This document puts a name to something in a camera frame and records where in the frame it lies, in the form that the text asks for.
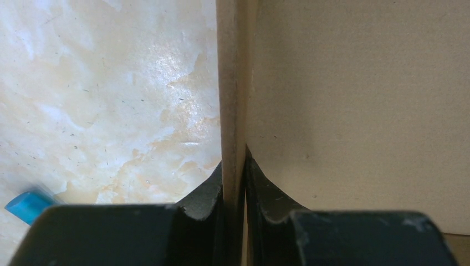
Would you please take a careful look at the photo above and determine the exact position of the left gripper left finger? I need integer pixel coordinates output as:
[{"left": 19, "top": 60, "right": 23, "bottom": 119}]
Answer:
[{"left": 9, "top": 166, "right": 224, "bottom": 265}]

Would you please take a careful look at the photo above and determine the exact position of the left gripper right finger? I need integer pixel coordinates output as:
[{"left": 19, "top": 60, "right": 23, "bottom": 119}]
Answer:
[{"left": 245, "top": 151, "right": 457, "bottom": 265}]

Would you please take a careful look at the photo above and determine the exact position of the brown cardboard box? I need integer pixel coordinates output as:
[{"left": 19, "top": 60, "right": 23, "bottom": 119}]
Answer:
[{"left": 216, "top": 1, "right": 469, "bottom": 265}]

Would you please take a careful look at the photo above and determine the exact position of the black blue marker pen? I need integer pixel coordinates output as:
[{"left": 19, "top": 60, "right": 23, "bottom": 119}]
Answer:
[{"left": 4, "top": 187, "right": 64, "bottom": 226}]

